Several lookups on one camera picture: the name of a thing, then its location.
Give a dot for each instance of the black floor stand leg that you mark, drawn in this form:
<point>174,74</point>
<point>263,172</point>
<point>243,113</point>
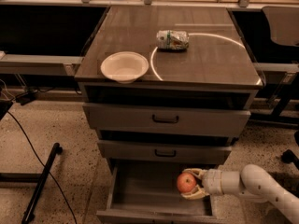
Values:
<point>29,213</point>

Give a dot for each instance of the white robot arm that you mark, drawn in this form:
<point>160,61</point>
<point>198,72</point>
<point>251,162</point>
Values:
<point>252,183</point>

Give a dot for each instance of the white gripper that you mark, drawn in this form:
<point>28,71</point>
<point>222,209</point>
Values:
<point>212,181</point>

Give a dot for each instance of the white paper bowl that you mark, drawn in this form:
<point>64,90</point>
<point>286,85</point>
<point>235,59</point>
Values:
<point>124,67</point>

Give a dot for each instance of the crushed green white can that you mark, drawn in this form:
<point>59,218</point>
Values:
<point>172,40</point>

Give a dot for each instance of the middle grey drawer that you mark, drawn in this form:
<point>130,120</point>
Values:
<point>120,150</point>

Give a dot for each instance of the red apple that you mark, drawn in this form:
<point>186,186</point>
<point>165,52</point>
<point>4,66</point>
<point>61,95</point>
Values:
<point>186,182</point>

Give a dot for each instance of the top grey drawer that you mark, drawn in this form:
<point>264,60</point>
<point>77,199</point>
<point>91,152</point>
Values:
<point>166,120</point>

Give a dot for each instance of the grey drawer cabinet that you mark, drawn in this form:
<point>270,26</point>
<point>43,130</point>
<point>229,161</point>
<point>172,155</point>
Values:
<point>214,72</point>

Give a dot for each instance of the grey desk left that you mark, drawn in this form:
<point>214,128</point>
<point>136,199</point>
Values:
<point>42,65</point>

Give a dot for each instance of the open bottom grey drawer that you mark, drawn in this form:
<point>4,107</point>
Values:
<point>145,192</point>

